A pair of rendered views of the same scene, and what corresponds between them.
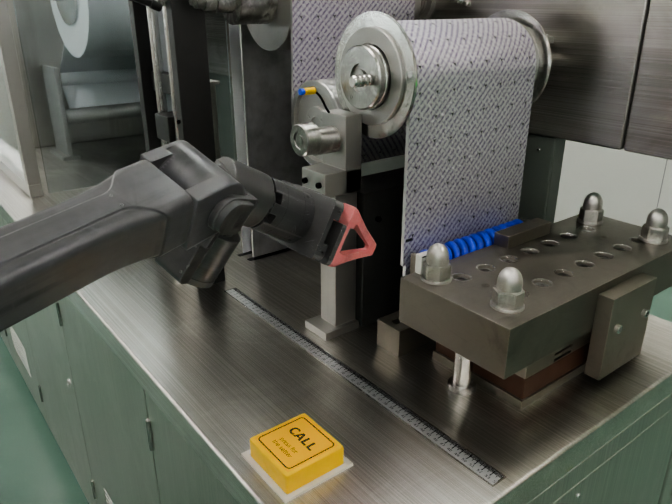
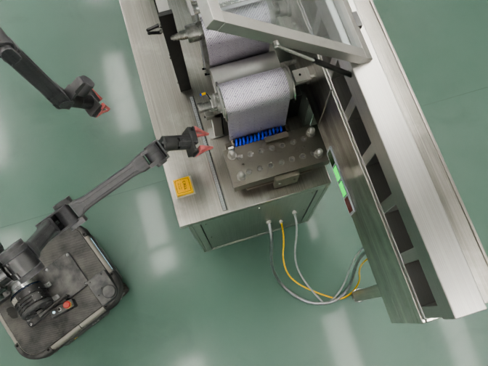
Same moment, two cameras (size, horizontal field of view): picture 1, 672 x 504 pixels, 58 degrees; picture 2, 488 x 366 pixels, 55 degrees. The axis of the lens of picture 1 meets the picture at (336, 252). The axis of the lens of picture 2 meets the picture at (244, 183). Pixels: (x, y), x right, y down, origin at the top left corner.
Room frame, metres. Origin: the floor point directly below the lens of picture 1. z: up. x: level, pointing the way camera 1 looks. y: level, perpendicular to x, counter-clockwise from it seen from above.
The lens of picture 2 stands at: (0.09, -0.41, 2.79)
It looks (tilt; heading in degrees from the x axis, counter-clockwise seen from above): 74 degrees down; 23
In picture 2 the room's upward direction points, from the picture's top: 2 degrees counter-clockwise
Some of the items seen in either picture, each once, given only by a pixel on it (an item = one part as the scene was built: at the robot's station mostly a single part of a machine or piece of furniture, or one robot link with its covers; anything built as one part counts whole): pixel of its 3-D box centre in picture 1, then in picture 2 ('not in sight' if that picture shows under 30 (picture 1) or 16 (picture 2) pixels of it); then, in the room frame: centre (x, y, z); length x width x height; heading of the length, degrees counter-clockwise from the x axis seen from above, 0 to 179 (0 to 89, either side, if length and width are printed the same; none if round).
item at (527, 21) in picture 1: (505, 64); (288, 83); (0.92, -0.25, 1.25); 0.15 x 0.01 x 0.15; 38
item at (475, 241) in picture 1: (476, 245); (259, 136); (0.77, -0.19, 1.03); 0.21 x 0.04 x 0.03; 128
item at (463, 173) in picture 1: (468, 180); (258, 123); (0.79, -0.18, 1.11); 0.23 x 0.01 x 0.18; 128
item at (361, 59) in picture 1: (365, 77); (218, 102); (0.76, -0.04, 1.25); 0.07 x 0.02 x 0.07; 38
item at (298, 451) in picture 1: (296, 451); (183, 186); (0.50, 0.04, 0.91); 0.07 x 0.07 x 0.02; 38
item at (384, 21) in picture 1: (373, 76); (221, 102); (0.76, -0.05, 1.25); 0.15 x 0.01 x 0.15; 38
